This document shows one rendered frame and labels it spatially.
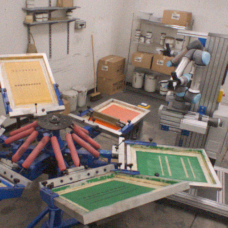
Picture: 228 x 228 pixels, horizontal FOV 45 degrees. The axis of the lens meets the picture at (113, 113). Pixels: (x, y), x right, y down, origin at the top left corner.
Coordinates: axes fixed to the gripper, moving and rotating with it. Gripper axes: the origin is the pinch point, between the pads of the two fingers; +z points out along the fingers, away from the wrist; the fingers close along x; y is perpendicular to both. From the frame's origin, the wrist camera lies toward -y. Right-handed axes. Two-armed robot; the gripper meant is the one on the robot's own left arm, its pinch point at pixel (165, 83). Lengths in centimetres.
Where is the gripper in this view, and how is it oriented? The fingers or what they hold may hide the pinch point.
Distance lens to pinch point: 246.9
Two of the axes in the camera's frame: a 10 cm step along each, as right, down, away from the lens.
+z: -6.9, 2.6, -6.8
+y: 0.1, 9.4, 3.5
